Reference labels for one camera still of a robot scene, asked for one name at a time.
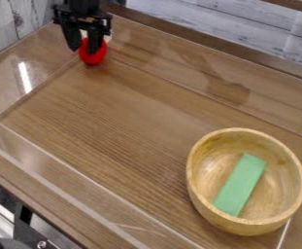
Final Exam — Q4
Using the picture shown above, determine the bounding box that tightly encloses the green rectangular block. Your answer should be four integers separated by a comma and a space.
213, 154, 266, 217

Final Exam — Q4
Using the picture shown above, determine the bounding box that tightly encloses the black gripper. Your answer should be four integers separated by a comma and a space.
52, 0, 113, 55

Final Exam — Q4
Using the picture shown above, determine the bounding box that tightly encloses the black table leg frame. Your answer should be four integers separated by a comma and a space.
13, 202, 77, 249

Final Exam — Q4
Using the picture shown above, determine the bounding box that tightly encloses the clear acrylic wall panel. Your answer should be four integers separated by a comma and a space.
0, 122, 202, 249

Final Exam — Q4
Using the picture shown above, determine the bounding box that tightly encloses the wooden bowl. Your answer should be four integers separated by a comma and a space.
185, 127, 302, 236

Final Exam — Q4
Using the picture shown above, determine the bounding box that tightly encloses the red plush strawberry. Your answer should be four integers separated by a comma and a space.
77, 38, 108, 65

